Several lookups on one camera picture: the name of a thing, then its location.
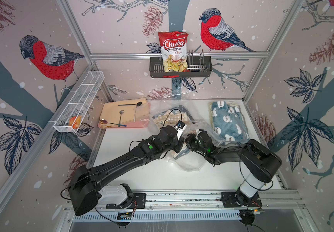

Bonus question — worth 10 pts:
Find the pink tray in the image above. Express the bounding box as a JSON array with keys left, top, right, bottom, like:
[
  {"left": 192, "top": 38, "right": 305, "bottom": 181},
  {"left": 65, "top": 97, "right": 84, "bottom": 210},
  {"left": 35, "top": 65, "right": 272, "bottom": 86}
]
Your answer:
[{"left": 98, "top": 101, "right": 151, "bottom": 129}]

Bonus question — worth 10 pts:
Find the teal bear print blanket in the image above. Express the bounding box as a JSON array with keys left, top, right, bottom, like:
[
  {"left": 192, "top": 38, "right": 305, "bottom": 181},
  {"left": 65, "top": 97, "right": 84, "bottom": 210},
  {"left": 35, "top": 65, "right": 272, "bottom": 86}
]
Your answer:
[{"left": 212, "top": 101, "right": 249, "bottom": 146}]

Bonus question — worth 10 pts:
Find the dark grey wall rack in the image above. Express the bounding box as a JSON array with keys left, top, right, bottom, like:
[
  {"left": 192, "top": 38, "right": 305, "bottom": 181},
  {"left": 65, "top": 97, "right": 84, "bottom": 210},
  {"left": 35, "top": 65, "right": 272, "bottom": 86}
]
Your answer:
[{"left": 149, "top": 52, "right": 212, "bottom": 78}]

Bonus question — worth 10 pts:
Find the red Chuba chips bag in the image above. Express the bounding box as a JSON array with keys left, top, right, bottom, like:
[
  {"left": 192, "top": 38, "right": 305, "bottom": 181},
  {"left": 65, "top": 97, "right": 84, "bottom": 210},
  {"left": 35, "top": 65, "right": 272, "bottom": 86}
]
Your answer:
[{"left": 158, "top": 31, "right": 188, "bottom": 73}]

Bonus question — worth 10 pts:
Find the small silver spoon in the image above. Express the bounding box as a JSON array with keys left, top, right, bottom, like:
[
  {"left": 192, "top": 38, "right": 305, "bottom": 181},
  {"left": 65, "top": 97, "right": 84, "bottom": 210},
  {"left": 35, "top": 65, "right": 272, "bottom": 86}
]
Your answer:
[{"left": 118, "top": 110, "right": 124, "bottom": 127}]

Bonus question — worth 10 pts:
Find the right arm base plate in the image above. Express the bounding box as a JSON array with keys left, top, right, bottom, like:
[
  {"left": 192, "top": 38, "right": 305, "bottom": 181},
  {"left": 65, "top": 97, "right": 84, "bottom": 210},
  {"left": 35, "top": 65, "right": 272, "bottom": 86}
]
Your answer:
[{"left": 220, "top": 191, "right": 262, "bottom": 208}]

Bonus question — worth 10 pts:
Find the right circuit board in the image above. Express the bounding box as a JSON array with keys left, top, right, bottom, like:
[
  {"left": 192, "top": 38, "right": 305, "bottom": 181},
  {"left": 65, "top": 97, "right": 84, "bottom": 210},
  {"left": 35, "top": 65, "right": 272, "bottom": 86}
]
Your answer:
[{"left": 240, "top": 208, "right": 264, "bottom": 217}]

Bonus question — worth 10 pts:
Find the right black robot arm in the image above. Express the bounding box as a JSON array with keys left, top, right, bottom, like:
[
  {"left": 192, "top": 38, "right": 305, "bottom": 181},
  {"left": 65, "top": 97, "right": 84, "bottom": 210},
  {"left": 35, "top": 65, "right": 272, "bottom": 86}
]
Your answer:
[{"left": 185, "top": 130, "right": 282, "bottom": 206}]

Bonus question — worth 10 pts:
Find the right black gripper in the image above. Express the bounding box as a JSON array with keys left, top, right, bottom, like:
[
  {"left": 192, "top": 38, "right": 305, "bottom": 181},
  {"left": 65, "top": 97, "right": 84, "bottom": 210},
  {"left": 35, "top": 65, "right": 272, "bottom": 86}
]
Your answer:
[{"left": 184, "top": 134, "right": 207, "bottom": 157}]

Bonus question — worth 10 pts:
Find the beige wooden cutting board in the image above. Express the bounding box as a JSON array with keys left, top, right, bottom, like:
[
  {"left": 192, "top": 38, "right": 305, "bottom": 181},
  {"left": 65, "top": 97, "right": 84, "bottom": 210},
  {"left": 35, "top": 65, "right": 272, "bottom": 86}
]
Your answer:
[{"left": 100, "top": 98, "right": 150, "bottom": 126}]

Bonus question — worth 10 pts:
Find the white wire basket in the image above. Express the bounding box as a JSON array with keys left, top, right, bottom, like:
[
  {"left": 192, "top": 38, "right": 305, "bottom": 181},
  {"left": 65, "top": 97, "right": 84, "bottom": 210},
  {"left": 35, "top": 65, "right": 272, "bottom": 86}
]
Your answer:
[{"left": 54, "top": 71, "right": 105, "bottom": 133}]

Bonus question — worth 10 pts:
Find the orange item in basket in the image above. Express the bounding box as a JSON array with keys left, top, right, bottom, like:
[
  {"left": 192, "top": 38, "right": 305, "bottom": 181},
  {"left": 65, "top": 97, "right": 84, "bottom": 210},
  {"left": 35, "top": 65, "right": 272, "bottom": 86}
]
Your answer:
[{"left": 68, "top": 116, "right": 82, "bottom": 130}]

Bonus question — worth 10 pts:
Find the clear plastic vacuum bag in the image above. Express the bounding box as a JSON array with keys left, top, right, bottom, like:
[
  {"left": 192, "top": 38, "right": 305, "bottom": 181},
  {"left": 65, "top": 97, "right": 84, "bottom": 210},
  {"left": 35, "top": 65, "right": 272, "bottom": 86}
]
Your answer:
[{"left": 149, "top": 99, "right": 224, "bottom": 172}]

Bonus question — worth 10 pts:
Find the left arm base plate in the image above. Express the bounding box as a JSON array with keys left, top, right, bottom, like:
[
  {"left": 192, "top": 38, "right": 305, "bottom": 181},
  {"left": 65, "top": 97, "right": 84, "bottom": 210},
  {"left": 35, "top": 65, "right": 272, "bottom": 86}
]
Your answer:
[{"left": 106, "top": 193, "right": 146, "bottom": 209}]

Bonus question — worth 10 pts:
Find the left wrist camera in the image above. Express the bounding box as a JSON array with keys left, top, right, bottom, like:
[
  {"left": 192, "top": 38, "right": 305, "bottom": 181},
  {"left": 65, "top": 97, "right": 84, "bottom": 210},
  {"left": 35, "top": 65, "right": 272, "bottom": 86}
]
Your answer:
[{"left": 174, "top": 120, "right": 187, "bottom": 140}]

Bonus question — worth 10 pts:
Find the circuit board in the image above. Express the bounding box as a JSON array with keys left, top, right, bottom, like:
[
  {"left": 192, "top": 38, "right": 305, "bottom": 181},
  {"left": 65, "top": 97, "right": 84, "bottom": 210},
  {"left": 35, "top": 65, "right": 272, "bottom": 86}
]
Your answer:
[
  {"left": 117, "top": 212, "right": 134, "bottom": 222},
  {"left": 240, "top": 208, "right": 264, "bottom": 217}
]

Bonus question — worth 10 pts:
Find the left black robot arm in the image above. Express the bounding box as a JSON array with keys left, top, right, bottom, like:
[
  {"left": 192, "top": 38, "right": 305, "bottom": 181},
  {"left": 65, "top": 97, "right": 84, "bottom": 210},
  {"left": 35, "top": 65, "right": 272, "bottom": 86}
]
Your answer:
[{"left": 67, "top": 121, "right": 186, "bottom": 216}]

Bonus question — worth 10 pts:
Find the left circuit board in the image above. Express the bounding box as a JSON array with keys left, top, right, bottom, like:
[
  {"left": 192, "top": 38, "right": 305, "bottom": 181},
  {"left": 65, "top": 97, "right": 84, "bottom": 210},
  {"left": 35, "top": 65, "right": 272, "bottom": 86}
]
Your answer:
[{"left": 117, "top": 212, "right": 134, "bottom": 222}]

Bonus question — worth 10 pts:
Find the black spoon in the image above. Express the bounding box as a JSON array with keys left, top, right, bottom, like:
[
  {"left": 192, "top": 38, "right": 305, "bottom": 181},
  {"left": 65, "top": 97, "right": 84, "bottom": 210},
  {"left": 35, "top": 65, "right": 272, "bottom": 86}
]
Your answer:
[{"left": 118, "top": 101, "right": 143, "bottom": 107}]

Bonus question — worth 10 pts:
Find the orange checkered blanket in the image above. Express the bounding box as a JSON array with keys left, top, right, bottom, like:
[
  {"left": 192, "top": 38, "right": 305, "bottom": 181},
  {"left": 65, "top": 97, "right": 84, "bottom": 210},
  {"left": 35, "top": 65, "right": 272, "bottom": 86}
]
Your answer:
[{"left": 151, "top": 105, "right": 199, "bottom": 160}]

